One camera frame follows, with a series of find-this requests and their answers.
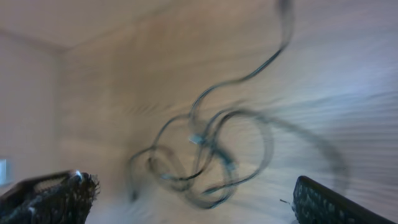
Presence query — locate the black usb cable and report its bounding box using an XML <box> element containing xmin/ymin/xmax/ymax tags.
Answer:
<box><xmin>126</xmin><ymin>107</ymin><xmax>351</xmax><ymax>210</ymax></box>

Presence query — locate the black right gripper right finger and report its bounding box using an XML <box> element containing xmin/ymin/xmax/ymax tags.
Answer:
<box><xmin>279</xmin><ymin>175</ymin><xmax>395</xmax><ymax>224</ymax></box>

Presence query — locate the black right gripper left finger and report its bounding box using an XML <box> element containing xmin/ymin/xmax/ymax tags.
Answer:
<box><xmin>1</xmin><ymin>170</ymin><xmax>100</xmax><ymax>224</ymax></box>

